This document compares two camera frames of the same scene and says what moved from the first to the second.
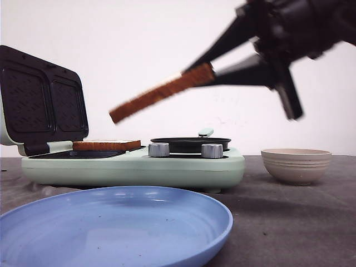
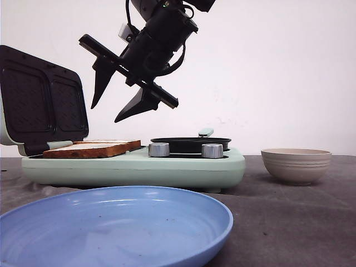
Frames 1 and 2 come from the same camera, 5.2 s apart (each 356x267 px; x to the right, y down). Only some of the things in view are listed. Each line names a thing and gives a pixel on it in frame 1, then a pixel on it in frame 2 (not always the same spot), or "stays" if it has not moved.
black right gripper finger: x=242 y=27 -> x=144 y=102
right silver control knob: x=212 y=151 stays
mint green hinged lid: x=41 y=101 stays
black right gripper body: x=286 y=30 -> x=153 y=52
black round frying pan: x=192 y=144 stays
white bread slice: x=106 y=145 stays
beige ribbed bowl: x=296 y=166 stays
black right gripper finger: x=259 y=74 -> x=103 y=71
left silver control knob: x=158 y=149 stays
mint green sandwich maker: x=134 y=169 stays
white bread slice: x=202 y=74 -> x=90 y=151
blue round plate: x=123 y=226 stays
